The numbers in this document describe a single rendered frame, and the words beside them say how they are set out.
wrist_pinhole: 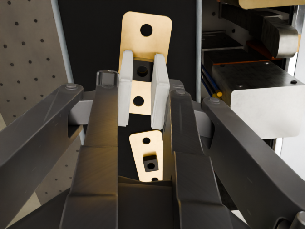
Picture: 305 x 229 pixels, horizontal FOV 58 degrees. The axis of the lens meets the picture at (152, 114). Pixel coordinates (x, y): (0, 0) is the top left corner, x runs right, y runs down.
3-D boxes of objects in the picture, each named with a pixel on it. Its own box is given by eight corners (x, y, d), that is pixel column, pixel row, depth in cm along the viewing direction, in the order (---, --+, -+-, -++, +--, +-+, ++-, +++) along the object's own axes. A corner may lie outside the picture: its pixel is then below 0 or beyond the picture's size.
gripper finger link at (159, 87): (157, 83, 15) (170, 84, 15) (154, 52, 22) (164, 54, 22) (150, 129, 17) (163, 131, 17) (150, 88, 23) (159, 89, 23)
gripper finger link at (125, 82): (127, 127, 17) (115, 126, 17) (130, 86, 23) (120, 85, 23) (132, 80, 15) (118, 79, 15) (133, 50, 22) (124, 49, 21)
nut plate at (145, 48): (158, 114, 25) (159, 120, 24) (115, 110, 25) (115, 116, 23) (172, 17, 21) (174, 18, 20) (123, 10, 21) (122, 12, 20)
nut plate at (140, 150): (170, 183, 36) (171, 190, 35) (142, 188, 36) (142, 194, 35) (160, 128, 32) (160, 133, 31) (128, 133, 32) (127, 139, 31)
